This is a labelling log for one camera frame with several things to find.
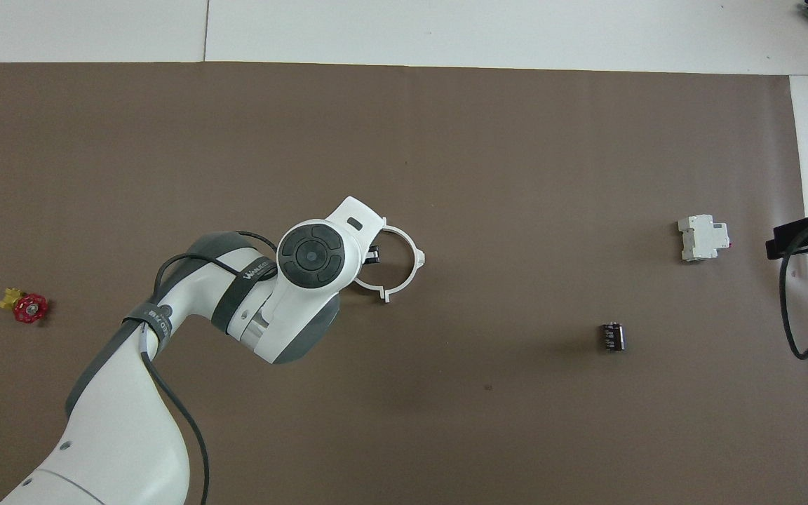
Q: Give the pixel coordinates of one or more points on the grey circuit breaker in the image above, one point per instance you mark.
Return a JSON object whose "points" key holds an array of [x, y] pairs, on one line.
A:
{"points": [[702, 238]]}

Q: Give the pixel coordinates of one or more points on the brown table mat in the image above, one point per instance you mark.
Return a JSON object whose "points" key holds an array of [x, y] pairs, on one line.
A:
{"points": [[488, 175]]}

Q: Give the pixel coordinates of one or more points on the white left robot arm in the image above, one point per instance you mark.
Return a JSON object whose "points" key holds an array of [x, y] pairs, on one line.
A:
{"points": [[123, 435]]}

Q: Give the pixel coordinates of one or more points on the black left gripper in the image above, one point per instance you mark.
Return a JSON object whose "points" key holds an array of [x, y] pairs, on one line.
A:
{"points": [[373, 254]]}

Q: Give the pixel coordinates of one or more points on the black cylindrical capacitor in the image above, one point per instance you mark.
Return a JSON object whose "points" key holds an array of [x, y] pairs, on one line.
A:
{"points": [[612, 337]]}

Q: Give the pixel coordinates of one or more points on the red and yellow valve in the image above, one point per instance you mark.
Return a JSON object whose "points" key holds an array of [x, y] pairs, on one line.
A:
{"points": [[30, 308]]}

